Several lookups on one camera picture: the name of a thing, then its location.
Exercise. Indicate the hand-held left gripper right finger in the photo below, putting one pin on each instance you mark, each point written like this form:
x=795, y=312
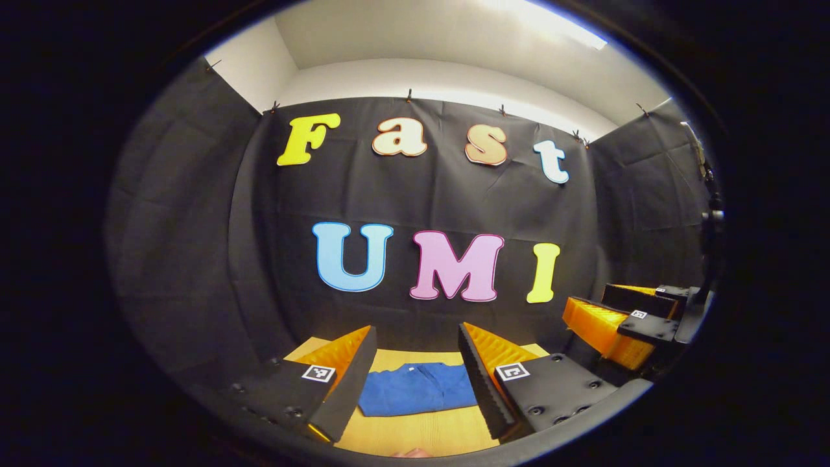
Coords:
x=483, y=389

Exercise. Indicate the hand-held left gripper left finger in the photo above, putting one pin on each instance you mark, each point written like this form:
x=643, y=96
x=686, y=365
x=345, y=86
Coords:
x=350, y=389

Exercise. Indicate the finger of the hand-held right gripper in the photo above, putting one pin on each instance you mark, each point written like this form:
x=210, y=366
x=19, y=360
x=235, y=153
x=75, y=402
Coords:
x=639, y=301
x=648, y=329

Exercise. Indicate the black backdrop cloth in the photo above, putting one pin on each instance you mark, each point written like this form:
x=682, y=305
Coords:
x=441, y=201

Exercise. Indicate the row of small cloth clips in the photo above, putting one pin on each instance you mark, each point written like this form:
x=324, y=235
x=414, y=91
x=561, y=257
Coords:
x=409, y=97

